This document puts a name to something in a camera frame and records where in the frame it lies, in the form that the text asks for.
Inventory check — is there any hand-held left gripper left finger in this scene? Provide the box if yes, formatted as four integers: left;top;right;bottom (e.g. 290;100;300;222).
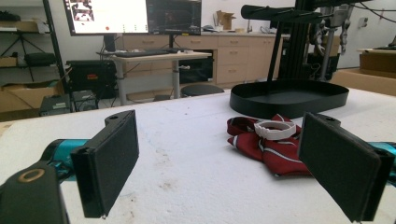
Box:
70;109;140;218

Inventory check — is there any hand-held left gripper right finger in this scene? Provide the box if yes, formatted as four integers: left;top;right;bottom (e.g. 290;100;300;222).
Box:
297;111;396;223

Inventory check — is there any dark red striped necktie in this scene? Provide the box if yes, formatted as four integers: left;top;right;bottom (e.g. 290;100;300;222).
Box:
226;113;312;177

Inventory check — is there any white band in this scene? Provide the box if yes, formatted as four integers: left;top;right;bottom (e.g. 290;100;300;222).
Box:
253;120;297;141

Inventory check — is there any black tray stand with crossbar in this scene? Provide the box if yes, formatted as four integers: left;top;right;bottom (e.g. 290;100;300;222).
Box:
229;4;350;119

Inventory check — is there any dark grey electronics box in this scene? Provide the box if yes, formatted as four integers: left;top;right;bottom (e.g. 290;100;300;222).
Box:
39;93;72;118

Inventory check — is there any black case with red label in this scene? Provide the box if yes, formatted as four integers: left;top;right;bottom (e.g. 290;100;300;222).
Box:
65;59;118;99

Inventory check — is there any flat cardboard box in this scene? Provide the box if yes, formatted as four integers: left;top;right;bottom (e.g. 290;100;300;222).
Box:
330;68;396;97

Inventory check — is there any large cardboard box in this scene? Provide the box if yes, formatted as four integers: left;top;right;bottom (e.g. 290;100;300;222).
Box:
0;80;65;114

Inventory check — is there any black keyboard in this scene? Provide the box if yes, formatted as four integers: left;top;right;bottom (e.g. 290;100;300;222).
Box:
114;49;171;59

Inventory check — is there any black round stool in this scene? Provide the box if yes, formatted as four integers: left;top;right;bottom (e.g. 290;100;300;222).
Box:
180;83;225;98

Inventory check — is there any light wooden desk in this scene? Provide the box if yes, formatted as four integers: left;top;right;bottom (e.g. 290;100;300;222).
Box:
96;49;213;106

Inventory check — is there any black metal shelf rack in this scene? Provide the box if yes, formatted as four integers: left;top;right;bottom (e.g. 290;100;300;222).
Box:
0;0;75;114

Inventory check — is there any monitor with white screen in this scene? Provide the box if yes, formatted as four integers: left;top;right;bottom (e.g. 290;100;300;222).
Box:
62;0;149;36

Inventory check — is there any light wooden cabinet row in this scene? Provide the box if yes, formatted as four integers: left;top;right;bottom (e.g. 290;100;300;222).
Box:
122;32;284;90

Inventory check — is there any monitor with dark screen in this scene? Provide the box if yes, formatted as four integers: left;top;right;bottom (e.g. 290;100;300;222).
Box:
146;0;203;36

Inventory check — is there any open cardboard box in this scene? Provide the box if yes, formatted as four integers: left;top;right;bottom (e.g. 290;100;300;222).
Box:
216;9;237;32

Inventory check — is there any black aluminium frame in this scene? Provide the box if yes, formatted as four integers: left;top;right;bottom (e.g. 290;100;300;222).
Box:
277;0;313;80

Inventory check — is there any black cable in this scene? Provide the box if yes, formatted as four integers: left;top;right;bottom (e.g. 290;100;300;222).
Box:
350;2;396;24

